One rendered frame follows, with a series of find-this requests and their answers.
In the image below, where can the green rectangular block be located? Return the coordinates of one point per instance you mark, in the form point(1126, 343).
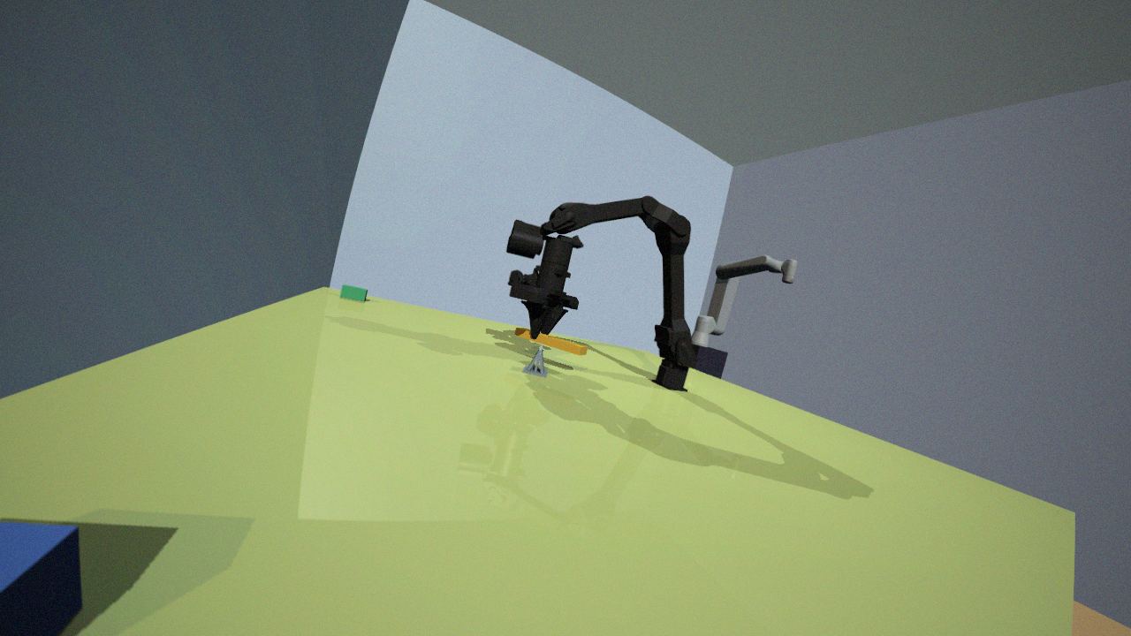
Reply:
point(352, 292)

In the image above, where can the orange bar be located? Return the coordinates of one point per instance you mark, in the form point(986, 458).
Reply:
point(551, 341)

